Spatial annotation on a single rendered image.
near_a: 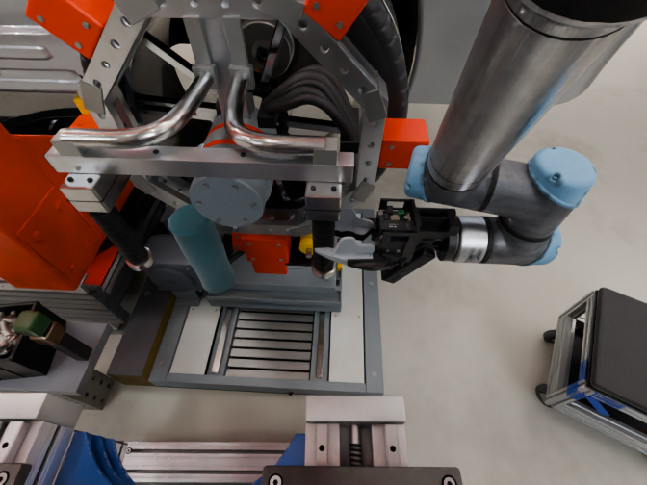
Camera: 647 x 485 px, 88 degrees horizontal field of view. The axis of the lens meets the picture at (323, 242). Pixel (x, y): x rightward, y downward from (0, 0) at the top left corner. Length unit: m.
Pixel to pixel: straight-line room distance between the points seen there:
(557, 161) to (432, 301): 1.07
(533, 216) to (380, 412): 0.33
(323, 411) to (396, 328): 0.93
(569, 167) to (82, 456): 0.77
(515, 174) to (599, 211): 1.74
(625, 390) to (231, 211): 1.09
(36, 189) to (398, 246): 0.77
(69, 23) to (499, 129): 0.61
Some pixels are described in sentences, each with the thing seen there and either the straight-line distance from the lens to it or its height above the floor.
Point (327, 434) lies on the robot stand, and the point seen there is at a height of 0.77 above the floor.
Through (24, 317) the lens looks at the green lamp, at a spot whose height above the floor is 0.66.
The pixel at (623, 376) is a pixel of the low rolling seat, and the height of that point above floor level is 0.34.
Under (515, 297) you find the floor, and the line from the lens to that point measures 1.65.
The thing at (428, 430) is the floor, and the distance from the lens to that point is 1.33.
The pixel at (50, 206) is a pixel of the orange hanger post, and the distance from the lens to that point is 0.97.
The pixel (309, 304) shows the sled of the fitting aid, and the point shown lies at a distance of 1.26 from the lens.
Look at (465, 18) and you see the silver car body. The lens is 0.99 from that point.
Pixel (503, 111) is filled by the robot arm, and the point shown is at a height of 1.13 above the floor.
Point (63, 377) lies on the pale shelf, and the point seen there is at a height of 0.45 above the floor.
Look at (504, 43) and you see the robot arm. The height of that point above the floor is 1.18.
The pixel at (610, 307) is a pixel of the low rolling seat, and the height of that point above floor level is 0.34.
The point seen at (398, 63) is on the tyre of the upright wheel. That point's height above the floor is 0.99.
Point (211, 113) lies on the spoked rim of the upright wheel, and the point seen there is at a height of 0.86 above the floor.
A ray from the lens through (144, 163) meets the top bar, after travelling 0.53.
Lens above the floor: 1.27
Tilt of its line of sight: 53 degrees down
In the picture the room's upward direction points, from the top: straight up
